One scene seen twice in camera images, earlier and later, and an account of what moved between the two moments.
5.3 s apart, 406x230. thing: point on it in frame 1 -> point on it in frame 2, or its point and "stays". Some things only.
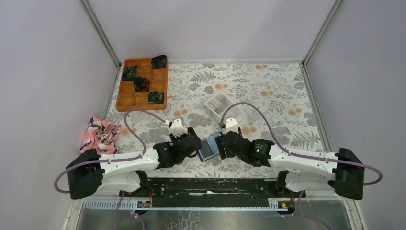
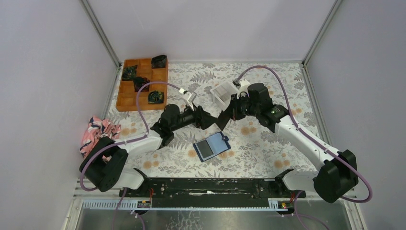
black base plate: (211, 193) stays
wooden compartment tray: (128, 100) stays
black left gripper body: (175, 140) -> (186, 119)
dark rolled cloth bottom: (155, 97) stays
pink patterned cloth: (100, 134) stays
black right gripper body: (228, 154) -> (243, 107)
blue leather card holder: (209, 147) stays
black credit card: (205, 149) stays
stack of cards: (215, 104) -> (222, 93)
